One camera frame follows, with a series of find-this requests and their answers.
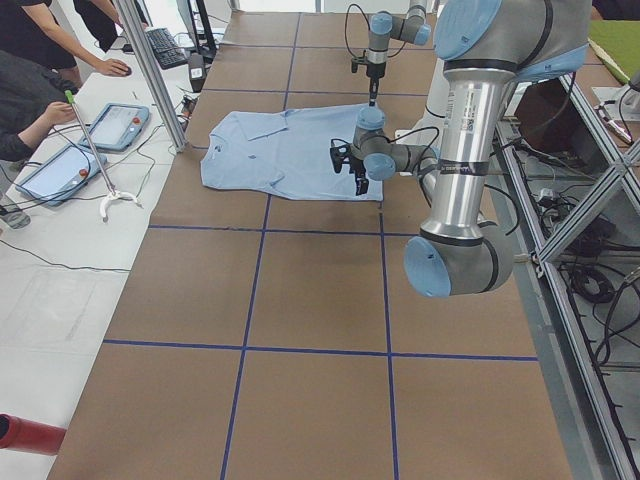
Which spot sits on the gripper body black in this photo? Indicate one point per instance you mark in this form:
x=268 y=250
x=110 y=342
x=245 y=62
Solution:
x=357 y=167
x=374 y=73

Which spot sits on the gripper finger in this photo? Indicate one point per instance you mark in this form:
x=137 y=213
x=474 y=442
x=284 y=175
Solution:
x=373 y=91
x=362 y=185

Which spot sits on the light blue t-shirt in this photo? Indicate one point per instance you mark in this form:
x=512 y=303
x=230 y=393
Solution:
x=286 y=154

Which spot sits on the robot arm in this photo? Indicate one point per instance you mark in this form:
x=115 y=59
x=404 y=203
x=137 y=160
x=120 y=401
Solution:
x=412 y=28
x=485 y=48

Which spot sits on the black monitor stand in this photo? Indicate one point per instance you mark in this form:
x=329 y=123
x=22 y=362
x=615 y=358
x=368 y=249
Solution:
x=200 y=30

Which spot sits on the black power adapter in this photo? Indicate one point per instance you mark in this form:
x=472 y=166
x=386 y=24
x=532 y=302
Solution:
x=197 y=72

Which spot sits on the black keyboard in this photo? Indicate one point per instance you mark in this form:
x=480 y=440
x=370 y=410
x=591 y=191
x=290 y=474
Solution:
x=166 y=51

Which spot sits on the far teach pendant blue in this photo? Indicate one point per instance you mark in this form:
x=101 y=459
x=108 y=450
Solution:
x=117 y=126

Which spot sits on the teach pendant blue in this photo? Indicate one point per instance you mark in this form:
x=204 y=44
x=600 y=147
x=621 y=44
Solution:
x=60 y=177
x=117 y=126

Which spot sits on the near teach pendant blue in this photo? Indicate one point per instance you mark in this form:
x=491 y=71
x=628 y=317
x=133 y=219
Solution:
x=60 y=177

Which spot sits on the reacher grabber tool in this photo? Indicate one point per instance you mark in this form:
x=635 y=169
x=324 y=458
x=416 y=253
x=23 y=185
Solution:
x=113 y=194

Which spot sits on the person in black near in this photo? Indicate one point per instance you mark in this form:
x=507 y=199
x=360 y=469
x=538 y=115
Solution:
x=33 y=100

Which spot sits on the person in black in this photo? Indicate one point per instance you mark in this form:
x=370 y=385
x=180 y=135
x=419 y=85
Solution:
x=33 y=100
x=30 y=30

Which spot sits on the person in black far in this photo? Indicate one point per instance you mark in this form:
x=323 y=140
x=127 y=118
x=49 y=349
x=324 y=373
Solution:
x=30 y=30

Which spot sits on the red cylinder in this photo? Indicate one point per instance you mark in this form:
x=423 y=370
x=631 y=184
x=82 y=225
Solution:
x=28 y=436

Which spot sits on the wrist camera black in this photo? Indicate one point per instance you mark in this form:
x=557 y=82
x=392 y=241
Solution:
x=340 y=154
x=357 y=62

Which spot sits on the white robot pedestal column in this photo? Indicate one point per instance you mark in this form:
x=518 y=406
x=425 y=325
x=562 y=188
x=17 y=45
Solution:
x=428 y=129

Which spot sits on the aluminium frame rack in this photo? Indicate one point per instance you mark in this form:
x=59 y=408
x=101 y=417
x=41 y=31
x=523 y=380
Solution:
x=574 y=193

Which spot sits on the aluminium frame post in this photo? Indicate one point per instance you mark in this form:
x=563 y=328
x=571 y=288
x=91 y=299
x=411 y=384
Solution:
x=136 y=35

